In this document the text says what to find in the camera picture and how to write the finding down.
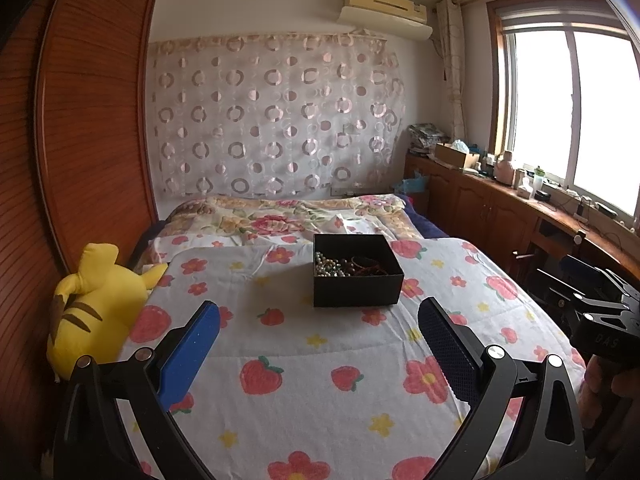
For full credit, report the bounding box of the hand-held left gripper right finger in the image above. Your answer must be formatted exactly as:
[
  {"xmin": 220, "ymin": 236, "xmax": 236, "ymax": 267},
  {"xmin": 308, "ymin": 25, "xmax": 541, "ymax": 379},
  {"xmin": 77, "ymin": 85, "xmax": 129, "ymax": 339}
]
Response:
[{"xmin": 417, "ymin": 297, "xmax": 586, "ymax": 480}]

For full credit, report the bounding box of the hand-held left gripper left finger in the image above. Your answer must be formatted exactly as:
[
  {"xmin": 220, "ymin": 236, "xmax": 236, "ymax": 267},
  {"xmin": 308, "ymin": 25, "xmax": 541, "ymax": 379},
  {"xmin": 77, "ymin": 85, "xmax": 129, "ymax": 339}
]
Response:
[{"xmin": 52, "ymin": 300, "xmax": 222, "ymax": 480}]

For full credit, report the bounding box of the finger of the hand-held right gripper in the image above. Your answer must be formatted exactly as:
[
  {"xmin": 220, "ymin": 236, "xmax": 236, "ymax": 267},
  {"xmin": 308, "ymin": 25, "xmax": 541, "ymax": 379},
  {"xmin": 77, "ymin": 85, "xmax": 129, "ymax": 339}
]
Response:
[
  {"xmin": 559, "ymin": 254, "xmax": 640, "ymax": 306},
  {"xmin": 536, "ymin": 269, "xmax": 626, "ymax": 331}
]

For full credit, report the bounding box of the black cardboard box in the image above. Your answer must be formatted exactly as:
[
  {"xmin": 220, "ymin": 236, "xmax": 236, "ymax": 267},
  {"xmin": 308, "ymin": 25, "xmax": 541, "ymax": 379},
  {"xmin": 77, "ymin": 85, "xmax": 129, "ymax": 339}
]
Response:
[{"xmin": 313, "ymin": 233, "xmax": 405, "ymax": 308}]

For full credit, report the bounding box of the white pearl necklace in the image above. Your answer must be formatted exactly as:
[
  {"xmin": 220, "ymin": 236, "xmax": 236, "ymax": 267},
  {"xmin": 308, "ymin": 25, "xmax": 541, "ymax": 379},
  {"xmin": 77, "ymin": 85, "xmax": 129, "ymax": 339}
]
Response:
[{"xmin": 315, "ymin": 251, "xmax": 351, "ymax": 278}]

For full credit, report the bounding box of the person's right hand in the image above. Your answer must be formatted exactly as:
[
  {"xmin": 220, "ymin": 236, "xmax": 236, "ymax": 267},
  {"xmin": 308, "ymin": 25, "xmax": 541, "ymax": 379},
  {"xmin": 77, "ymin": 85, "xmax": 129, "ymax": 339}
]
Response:
[{"xmin": 585, "ymin": 355, "xmax": 640, "ymax": 461}]

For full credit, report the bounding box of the dark wooden chair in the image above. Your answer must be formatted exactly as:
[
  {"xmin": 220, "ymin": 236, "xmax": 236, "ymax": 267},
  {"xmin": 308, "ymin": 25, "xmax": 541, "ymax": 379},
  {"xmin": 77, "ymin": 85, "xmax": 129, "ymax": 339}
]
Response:
[{"xmin": 510, "ymin": 251, "xmax": 541, "ymax": 286}]

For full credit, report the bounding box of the yellow plush toy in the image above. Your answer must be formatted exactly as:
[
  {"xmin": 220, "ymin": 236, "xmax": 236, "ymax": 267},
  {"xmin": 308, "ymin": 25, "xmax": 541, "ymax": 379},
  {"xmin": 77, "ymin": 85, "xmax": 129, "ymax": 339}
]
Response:
[{"xmin": 46, "ymin": 242, "xmax": 169, "ymax": 383}]

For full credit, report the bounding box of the strawberry print bedsheet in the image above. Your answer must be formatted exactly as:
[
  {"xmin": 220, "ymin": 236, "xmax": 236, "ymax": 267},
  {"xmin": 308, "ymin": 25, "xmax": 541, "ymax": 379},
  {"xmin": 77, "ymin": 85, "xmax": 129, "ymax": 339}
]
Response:
[{"xmin": 117, "ymin": 237, "xmax": 586, "ymax": 480}]

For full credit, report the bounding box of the long wooden cabinet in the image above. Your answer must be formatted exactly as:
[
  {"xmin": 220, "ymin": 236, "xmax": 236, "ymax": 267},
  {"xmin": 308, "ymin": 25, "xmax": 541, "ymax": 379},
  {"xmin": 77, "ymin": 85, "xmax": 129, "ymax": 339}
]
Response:
[{"xmin": 404, "ymin": 152, "xmax": 640, "ymax": 286}]

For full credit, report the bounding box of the dark purple blanket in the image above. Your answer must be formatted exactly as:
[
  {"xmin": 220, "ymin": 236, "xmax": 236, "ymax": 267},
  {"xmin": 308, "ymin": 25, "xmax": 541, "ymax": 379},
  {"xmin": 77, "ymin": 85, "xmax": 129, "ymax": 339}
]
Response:
[{"xmin": 402, "ymin": 197, "xmax": 453, "ymax": 241}]

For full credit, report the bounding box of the pink jug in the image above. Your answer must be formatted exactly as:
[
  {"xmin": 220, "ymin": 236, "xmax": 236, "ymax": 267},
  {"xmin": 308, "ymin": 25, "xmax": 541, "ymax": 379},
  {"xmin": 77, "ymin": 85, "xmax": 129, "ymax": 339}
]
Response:
[{"xmin": 492, "ymin": 150, "xmax": 516, "ymax": 186}]

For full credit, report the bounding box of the floral quilt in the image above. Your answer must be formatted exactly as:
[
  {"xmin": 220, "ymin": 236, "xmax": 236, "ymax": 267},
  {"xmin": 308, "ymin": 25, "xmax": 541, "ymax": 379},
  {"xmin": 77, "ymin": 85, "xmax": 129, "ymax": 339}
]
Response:
[{"xmin": 150, "ymin": 194, "xmax": 426, "ymax": 261}]

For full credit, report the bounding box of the blue plastic bag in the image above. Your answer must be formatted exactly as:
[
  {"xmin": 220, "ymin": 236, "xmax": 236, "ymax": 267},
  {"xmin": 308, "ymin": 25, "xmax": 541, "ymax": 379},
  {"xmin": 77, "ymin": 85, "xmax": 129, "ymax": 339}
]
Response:
[{"xmin": 400, "ymin": 170, "xmax": 430, "ymax": 196}]

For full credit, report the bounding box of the open brown cardboard box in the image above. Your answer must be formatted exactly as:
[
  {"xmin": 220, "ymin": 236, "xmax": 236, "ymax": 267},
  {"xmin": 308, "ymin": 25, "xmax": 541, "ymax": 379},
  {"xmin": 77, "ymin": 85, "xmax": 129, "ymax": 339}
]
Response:
[{"xmin": 434, "ymin": 142, "xmax": 480, "ymax": 170}]

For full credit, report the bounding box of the window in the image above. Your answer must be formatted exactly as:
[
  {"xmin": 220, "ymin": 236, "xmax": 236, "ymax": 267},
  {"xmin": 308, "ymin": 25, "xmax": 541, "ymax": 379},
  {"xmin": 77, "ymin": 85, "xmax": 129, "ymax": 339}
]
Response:
[{"xmin": 487, "ymin": 0, "xmax": 640, "ymax": 221}]

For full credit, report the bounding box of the pile of patterned bags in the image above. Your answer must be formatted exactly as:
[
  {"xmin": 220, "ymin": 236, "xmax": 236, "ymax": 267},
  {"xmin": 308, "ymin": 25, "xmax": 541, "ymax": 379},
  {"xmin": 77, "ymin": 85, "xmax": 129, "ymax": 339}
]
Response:
[{"xmin": 407, "ymin": 122, "xmax": 451, "ymax": 156}]

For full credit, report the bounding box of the circle patterned sheer curtain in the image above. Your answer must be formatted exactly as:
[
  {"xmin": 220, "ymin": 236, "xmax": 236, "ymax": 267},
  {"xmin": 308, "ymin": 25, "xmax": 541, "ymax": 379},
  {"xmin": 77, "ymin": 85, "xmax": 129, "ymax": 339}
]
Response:
[{"xmin": 147, "ymin": 32, "xmax": 406, "ymax": 198}]

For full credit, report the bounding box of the beige window curtain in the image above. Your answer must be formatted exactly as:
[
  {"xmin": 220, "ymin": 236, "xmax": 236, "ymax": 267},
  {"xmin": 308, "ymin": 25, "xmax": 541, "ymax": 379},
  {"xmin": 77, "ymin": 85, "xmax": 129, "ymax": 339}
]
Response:
[{"xmin": 435, "ymin": 0, "xmax": 468, "ymax": 143}]

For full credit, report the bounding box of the wall air conditioner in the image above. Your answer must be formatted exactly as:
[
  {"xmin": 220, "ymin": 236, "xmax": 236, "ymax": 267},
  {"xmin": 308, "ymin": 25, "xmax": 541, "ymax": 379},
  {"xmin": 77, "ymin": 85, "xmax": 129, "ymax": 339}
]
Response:
[{"xmin": 336, "ymin": 0, "xmax": 434, "ymax": 41}]

